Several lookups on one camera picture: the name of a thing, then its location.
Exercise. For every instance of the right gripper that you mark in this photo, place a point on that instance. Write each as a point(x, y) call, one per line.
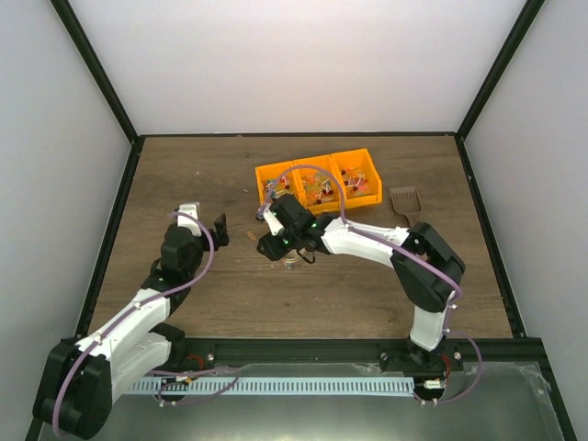
point(274, 252)

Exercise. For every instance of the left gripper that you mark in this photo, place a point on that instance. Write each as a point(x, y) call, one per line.
point(222, 233)

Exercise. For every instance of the clear plastic jar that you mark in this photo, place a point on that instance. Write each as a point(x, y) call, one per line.
point(292, 262)

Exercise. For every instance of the orange bin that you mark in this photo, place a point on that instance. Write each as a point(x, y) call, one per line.
point(278, 186)
point(361, 180)
point(320, 191)

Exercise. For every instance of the brown plastic scoop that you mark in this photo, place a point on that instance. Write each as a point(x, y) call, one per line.
point(406, 202)

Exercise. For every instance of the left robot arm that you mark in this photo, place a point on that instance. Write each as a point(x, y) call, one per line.
point(83, 377)

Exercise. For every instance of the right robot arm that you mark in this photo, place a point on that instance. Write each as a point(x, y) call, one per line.
point(428, 269)

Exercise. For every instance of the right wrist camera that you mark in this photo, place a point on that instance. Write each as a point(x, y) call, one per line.
point(270, 218)

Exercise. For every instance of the black aluminium frame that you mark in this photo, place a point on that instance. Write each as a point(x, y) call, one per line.
point(295, 351)

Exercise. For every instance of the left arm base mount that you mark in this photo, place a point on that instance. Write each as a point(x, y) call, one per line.
point(197, 356)

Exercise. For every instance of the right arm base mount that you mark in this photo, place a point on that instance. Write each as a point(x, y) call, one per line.
point(402, 355)

